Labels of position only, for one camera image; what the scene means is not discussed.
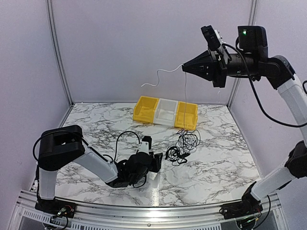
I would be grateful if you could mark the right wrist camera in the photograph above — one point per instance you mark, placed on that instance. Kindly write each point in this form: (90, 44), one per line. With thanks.
(214, 42)

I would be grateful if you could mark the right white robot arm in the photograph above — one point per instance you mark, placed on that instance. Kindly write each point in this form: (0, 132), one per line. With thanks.
(249, 59)

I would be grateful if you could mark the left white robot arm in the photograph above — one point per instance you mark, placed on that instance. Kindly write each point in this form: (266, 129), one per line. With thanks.
(56, 148)

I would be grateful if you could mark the left aluminium corner post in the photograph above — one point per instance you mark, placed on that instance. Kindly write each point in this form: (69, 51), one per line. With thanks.
(56, 48)

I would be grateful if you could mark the white plastic bin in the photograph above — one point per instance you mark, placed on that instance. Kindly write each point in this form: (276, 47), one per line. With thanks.
(165, 112)

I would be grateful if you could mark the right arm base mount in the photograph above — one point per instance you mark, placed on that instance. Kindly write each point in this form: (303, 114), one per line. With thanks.
(246, 206)

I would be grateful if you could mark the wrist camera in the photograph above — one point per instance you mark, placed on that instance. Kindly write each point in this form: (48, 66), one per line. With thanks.
(145, 146)
(214, 42)

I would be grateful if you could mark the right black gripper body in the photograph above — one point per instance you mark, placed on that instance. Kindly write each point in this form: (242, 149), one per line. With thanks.
(220, 69)

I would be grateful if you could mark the yellow plastic bin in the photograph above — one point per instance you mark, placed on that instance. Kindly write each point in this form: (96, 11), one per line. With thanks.
(186, 116)
(144, 109)

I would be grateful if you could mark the left yellow plastic bin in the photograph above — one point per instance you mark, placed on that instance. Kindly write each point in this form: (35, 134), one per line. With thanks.
(144, 109)

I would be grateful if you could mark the aluminium front rail frame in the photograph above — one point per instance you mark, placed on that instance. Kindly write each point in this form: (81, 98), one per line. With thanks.
(91, 216)

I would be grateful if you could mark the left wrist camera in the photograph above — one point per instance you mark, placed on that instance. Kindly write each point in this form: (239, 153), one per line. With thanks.
(145, 146)

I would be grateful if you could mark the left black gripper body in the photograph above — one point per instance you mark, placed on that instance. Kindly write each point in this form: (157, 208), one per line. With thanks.
(135, 181)

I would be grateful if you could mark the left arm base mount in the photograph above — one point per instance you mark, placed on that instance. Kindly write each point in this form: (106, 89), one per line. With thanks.
(56, 207)

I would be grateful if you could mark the right yellow plastic bin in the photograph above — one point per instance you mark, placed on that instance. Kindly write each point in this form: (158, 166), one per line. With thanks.
(186, 116)

